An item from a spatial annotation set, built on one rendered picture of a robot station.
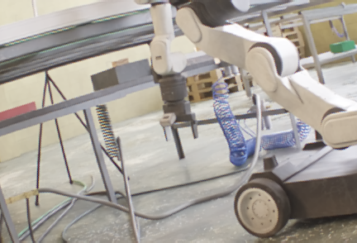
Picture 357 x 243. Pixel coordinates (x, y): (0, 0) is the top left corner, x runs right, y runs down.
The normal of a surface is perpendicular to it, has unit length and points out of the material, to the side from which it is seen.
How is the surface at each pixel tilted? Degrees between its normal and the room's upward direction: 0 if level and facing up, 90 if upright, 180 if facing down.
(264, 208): 90
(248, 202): 90
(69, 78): 90
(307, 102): 90
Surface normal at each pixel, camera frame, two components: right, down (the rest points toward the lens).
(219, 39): -0.28, 0.32
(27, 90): 0.61, -0.09
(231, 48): -0.66, 0.23
